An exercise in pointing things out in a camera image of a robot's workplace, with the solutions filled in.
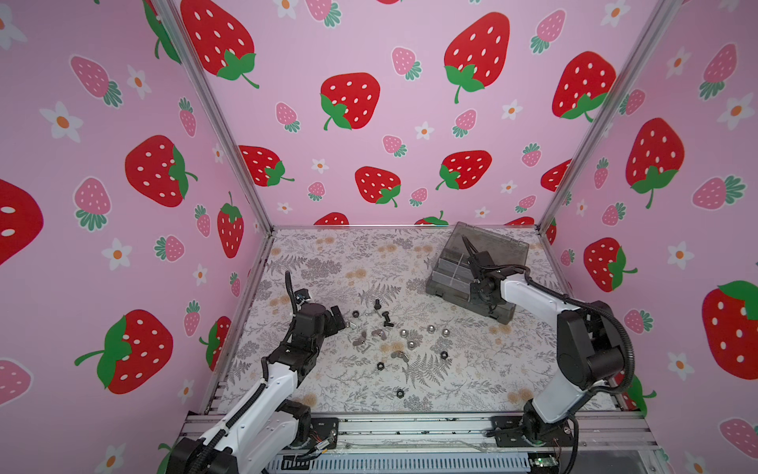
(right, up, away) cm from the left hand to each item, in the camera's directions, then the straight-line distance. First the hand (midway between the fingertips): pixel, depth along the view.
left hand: (328, 312), depth 86 cm
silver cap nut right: (+32, -7, +7) cm, 33 cm away
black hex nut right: (+35, -14, +2) cm, 38 cm away
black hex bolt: (+18, -5, +9) cm, 20 cm away
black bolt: (+14, 0, +12) cm, 19 cm away
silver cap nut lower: (+25, -11, +4) cm, 28 cm away
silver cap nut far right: (+36, -8, +7) cm, 38 cm away
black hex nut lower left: (+16, -15, 0) cm, 22 cm away
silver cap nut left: (+23, -8, +7) cm, 25 cm away
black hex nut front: (+21, -22, -6) cm, 31 cm away
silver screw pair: (+6, -6, +7) cm, 11 cm away
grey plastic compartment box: (+40, +9, +15) cm, 43 cm away
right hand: (+48, +3, +8) cm, 49 cm away
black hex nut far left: (+7, -2, +10) cm, 13 cm away
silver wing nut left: (+9, -10, +4) cm, 14 cm away
